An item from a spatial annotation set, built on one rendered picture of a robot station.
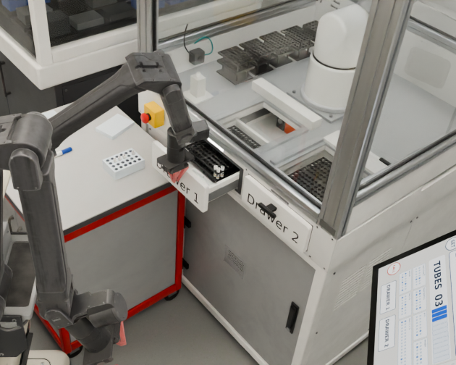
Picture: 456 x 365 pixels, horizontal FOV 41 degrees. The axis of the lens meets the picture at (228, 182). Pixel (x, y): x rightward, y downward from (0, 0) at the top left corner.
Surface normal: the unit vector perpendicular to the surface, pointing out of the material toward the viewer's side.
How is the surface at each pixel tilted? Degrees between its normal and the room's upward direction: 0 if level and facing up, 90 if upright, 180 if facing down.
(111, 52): 90
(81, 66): 90
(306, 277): 90
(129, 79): 54
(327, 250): 90
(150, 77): 36
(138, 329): 0
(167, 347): 0
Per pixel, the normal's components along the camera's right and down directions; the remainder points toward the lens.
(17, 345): 0.06, 0.66
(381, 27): -0.77, 0.37
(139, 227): 0.64, 0.54
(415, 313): -0.69, -0.64
